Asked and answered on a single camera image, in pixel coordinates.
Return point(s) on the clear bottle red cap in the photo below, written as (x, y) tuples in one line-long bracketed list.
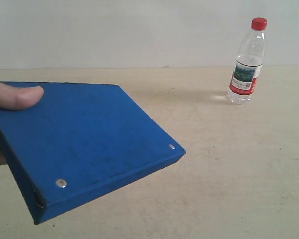
[(249, 62)]

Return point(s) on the person's bare hand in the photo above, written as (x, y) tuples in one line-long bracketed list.
[(16, 98)]

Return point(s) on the blue binder folder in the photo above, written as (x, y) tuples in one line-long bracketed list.
[(79, 142)]

